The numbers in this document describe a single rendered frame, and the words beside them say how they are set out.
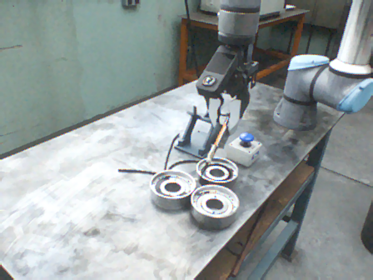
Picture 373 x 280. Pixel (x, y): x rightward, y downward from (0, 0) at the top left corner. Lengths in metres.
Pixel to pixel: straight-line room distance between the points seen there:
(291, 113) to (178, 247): 0.65
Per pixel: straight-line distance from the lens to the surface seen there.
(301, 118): 1.17
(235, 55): 0.66
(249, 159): 0.91
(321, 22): 4.52
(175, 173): 0.82
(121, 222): 0.74
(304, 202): 1.59
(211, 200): 0.76
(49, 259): 0.70
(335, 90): 1.06
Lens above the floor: 1.32
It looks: 31 degrees down
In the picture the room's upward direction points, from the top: 4 degrees clockwise
